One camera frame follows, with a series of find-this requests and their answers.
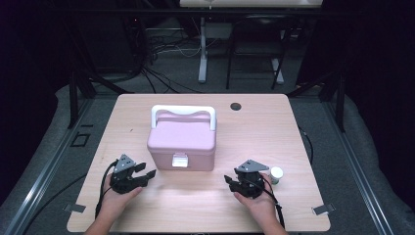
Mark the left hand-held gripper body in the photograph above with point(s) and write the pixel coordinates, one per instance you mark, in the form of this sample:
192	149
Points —
122	166

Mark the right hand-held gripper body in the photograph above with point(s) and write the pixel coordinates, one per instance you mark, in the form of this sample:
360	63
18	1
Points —
251	182

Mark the white pill bottle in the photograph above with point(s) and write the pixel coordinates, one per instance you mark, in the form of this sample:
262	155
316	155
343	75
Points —
276	173

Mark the pink storage box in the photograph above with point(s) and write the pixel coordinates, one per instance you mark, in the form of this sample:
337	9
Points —
181	137

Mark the person's right hand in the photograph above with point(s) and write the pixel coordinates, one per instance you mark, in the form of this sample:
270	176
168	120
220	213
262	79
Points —
262	205

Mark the person's left hand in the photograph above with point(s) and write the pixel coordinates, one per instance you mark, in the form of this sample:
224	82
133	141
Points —
114	202

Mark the grey tape strip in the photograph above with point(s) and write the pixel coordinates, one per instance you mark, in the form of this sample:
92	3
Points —
323	209
75	208

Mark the black table grommet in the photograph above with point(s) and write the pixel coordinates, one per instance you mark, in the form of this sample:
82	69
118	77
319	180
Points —
235	106

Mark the black metal stand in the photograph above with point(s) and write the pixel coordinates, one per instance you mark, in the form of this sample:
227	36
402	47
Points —
340	104
73	98

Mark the black chair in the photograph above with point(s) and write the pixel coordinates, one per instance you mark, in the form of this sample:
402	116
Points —
257	23

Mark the white desk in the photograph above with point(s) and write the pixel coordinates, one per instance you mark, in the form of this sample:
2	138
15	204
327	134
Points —
248	2

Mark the aluminium floor rail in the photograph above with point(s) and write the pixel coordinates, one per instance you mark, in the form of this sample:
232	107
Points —
359	176
49	169

